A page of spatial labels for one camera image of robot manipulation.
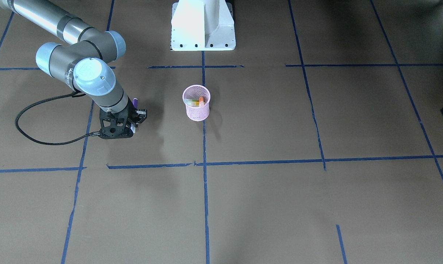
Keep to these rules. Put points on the purple highlighter pen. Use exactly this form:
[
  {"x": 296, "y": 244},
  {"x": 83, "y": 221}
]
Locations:
[{"x": 135, "y": 103}]

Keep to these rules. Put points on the pink mesh pen holder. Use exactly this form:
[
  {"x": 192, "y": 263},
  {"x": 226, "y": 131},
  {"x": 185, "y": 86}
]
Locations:
[{"x": 194, "y": 92}]

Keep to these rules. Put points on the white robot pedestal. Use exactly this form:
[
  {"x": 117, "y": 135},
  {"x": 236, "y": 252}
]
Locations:
[{"x": 203, "y": 25}]

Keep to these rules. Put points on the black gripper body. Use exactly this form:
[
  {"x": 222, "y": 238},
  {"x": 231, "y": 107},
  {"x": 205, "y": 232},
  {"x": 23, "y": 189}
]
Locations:
[{"x": 141, "y": 115}]

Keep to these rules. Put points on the yellow highlighter pen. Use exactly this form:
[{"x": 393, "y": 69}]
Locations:
[{"x": 192, "y": 103}]

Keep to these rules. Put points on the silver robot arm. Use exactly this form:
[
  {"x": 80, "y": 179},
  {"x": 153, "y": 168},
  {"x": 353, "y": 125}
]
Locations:
[{"x": 83, "y": 64}]

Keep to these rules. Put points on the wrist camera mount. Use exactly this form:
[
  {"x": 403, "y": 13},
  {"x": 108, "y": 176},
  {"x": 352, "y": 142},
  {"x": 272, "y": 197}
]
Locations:
[{"x": 115, "y": 125}]

